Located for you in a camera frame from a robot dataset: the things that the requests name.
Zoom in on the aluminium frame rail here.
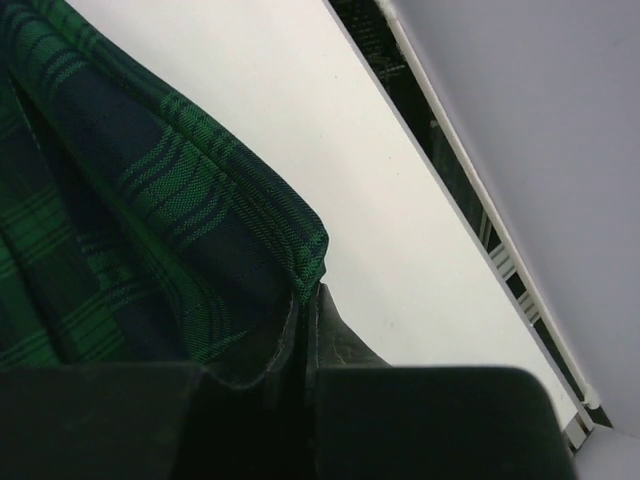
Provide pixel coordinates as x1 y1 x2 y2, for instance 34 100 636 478
478 210 608 454

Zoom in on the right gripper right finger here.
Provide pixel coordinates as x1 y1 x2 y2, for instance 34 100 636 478
307 285 575 480

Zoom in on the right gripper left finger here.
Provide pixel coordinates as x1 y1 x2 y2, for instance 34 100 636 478
1 299 305 479

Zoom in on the dark green plaid skirt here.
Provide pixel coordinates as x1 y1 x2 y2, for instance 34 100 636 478
1 1 329 367

